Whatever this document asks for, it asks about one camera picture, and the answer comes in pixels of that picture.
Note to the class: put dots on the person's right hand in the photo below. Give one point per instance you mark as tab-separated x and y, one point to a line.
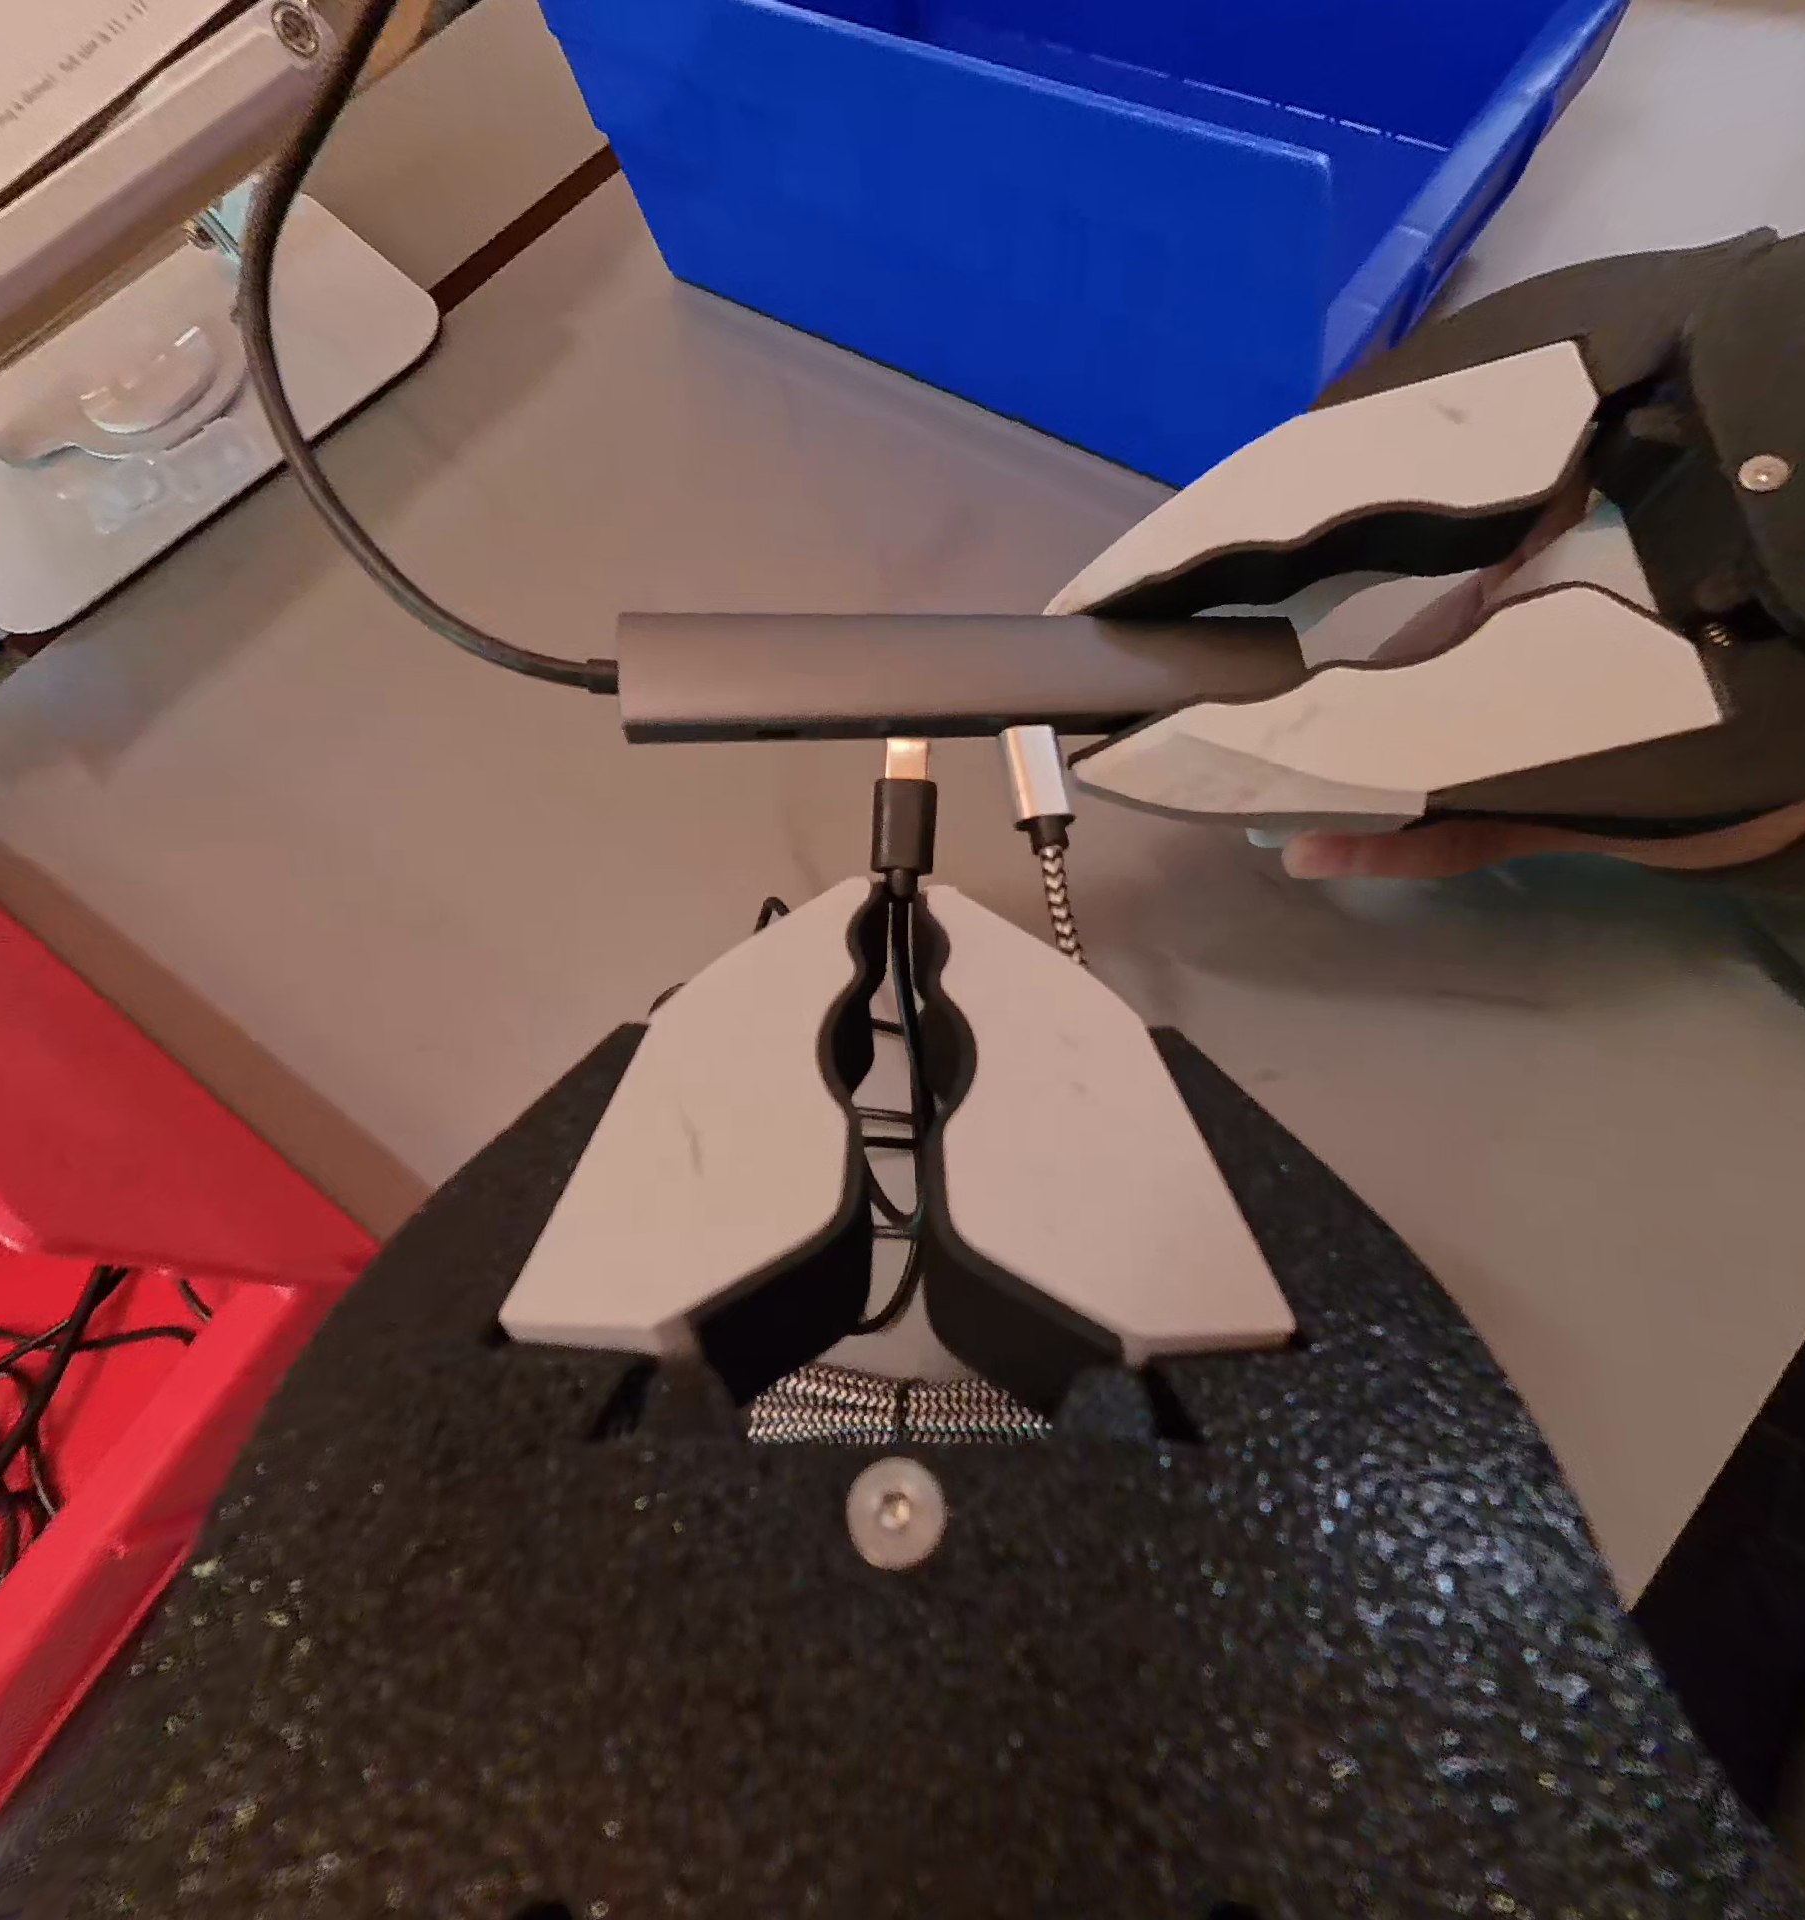
1442	852

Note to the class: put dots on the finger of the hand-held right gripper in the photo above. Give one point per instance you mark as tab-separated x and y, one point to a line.
1442	721
1366	465

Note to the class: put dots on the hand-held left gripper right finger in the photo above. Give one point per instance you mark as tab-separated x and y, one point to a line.
1113	1169

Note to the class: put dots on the red plastic bin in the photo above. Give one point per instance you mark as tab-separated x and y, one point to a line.
91	1081

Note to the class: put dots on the blue plastic bin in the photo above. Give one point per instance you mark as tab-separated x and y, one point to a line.
992	226

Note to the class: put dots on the white instruction sheet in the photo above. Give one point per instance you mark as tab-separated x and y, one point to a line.
32	90

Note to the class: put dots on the document holder stand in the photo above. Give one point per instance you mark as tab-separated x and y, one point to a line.
348	315

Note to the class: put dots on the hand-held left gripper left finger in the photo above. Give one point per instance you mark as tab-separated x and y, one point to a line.
661	1169

